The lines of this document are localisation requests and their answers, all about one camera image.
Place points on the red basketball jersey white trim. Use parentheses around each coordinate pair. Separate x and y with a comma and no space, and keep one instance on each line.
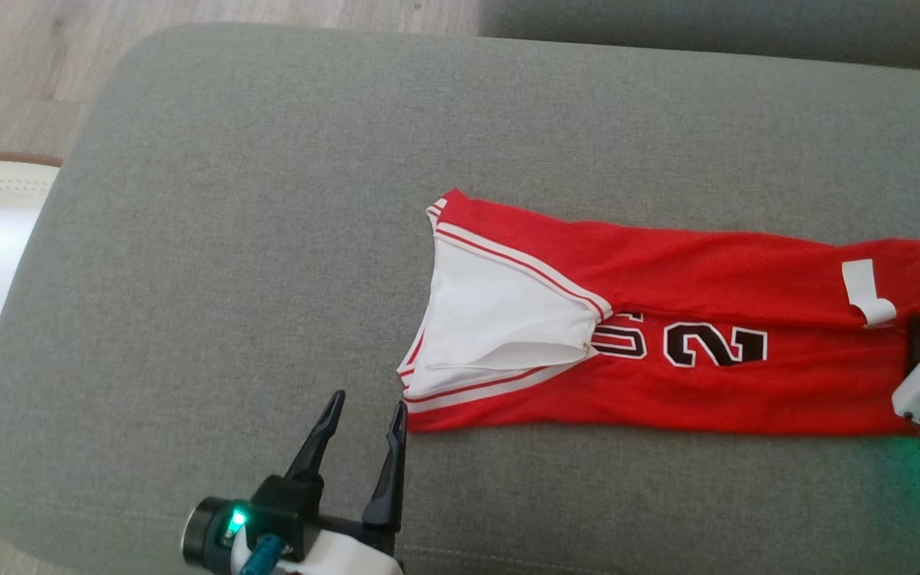
(668,383)

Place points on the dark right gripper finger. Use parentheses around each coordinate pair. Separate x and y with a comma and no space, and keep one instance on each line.
(917,347)

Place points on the large grey sofa seat cushion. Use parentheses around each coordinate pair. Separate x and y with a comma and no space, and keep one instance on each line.
(268,239)

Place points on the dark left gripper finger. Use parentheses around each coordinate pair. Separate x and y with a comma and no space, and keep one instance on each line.
(318,443)
(392,471)

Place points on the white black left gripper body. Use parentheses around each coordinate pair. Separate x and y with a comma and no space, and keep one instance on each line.
(348,555)

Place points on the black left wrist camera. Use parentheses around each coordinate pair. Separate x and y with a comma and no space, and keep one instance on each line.
(284,507)

